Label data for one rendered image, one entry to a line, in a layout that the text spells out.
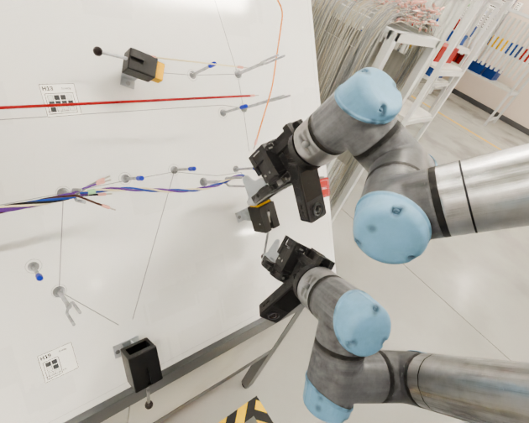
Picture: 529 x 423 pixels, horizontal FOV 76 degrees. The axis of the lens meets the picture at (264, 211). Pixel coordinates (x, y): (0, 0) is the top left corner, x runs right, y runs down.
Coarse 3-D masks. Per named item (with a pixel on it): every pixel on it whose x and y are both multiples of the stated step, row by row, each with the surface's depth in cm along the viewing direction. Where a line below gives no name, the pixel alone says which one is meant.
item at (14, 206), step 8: (96, 184) 48; (72, 192) 47; (104, 192) 50; (40, 200) 44; (48, 200) 45; (56, 200) 45; (64, 200) 46; (88, 200) 48; (0, 208) 42; (8, 208) 42; (16, 208) 43; (24, 208) 43; (112, 208) 50
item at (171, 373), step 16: (256, 320) 82; (240, 336) 79; (208, 352) 73; (176, 368) 68; (192, 368) 74; (160, 384) 69; (112, 400) 61; (128, 400) 64; (80, 416) 58; (96, 416) 60
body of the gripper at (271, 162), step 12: (300, 120) 56; (288, 132) 54; (264, 144) 58; (276, 144) 59; (288, 144) 54; (252, 156) 61; (264, 156) 58; (276, 156) 58; (288, 156) 57; (300, 156) 52; (264, 168) 60; (276, 168) 58; (288, 168) 58; (312, 168) 54; (264, 180) 62; (276, 180) 58; (288, 180) 58; (276, 192) 62
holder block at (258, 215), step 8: (248, 208) 71; (256, 208) 69; (264, 208) 69; (272, 208) 70; (256, 216) 70; (264, 216) 69; (272, 216) 70; (256, 224) 71; (264, 224) 69; (272, 224) 71; (264, 232) 70
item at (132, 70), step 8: (96, 48) 51; (120, 56) 52; (128, 56) 52; (136, 56) 53; (144, 56) 54; (152, 56) 54; (128, 64) 52; (136, 64) 53; (144, 64) 54; (152, 64) 54; (128, 72) 54; (136, 72) 54; (144, 72) 54; (152, 72) 55; (128, 80) 59; (144, 80) 56
